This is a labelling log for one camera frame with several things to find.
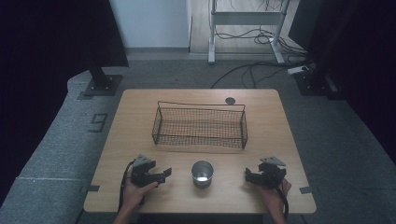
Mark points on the person's left hand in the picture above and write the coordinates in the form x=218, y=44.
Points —
x=134, y=197

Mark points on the black curtain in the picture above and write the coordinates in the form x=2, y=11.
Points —
x=358, y=62
x=46, y=62

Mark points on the white power strip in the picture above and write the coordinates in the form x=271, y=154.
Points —
x=297, y=69

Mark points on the dark tape floor numeral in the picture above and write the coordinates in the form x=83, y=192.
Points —
x=99, y=122

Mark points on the white metal desk frame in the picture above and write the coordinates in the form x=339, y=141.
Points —
x=246, y=18

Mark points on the dark round table grommet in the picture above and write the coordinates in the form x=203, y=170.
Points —
x=230, y=100

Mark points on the person's right hand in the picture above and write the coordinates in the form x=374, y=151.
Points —
x=275, y=200

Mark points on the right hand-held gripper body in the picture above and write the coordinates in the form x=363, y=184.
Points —
x=272, y=174

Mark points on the metal cup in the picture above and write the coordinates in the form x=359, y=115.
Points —
x=202, y=175

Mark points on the dark tape strip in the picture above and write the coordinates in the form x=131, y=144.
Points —
x=92, y=188
x=305, y=189

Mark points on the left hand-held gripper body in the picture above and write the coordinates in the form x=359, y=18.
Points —
x=141, y=174

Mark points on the black stand with base plate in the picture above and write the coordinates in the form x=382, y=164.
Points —
x=102, y=84
x=314, y=82

